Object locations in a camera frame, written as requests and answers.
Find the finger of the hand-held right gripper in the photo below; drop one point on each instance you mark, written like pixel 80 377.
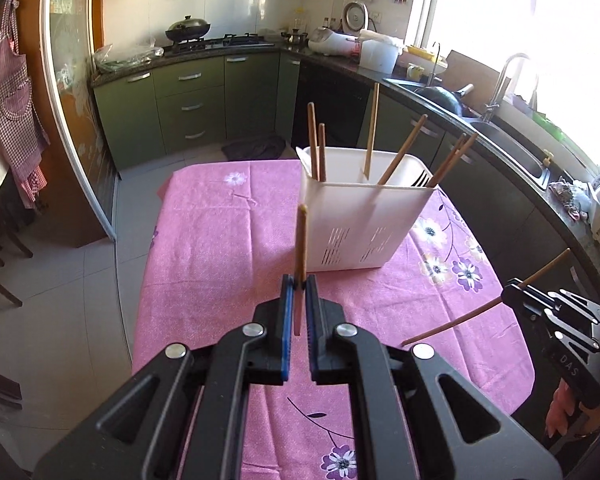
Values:
pixel 540 296
pixel 535 312

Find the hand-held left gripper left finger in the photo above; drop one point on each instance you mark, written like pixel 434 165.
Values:
pixel 286 330

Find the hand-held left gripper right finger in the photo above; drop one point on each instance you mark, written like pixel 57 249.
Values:
pixel 312 330

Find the white plastic utensil holder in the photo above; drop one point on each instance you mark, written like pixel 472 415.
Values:
pixel 350 225

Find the person's right hand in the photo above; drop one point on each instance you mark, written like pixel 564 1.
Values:
pixel 557 410

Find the crumpled dish rag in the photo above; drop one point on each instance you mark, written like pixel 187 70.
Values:
pixel 572 200

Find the pink floral tablecloth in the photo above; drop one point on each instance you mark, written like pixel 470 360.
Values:
pixel 220 240

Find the small sink stopper knob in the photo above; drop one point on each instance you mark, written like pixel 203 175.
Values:
pixel 546 157

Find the steel kitchen sink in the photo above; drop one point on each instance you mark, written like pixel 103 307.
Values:
pixel 515 150

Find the green sponge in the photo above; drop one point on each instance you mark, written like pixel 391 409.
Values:
pixel 550 127

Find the dark floor mat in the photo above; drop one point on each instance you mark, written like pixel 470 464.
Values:
pixel 252 148

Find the steel kitchen faucet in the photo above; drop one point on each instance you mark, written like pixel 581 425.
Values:
pixel 495 90

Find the black built-in appliance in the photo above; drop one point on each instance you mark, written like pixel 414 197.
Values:
pixel 335 105

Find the wooden cutting board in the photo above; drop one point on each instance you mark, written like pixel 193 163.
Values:
pixel 472 72

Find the green cabinets under sink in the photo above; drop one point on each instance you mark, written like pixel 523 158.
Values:
pixel 395 110

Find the green cabinets with drawers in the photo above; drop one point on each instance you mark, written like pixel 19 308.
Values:
pixel 190 110

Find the thin black faucet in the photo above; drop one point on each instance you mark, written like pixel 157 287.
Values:
pixel 434 62

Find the white mug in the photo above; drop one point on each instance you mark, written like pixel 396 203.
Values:
pixel 415 72

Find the yellow box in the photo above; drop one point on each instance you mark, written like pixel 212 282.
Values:
pixel 425 52

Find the dark granite countertop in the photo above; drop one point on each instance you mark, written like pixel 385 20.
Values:
pixel 330 60

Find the kitchen window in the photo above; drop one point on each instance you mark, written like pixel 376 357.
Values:
pixel 530 25

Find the white plastic bucket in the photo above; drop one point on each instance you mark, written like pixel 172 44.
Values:
pixel 380 52

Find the white rice cooker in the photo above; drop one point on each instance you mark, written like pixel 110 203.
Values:
pixel 332 42

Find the black gas stove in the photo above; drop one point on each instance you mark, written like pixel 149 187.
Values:
pixel 220 44

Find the small steel pot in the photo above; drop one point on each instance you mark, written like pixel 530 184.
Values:
pixel 295 36

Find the floral glass sliding door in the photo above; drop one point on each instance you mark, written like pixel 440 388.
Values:
pixel 75 110

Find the round silver cooker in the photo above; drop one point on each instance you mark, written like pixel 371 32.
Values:
pixel 356 17

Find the plastic bag of vegetables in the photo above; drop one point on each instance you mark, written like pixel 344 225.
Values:
pixel 125 57

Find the black wok with lid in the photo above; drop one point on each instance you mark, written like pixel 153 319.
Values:
pixel 187 29

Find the red checked apron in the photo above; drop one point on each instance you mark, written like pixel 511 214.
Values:
pixel 15 110

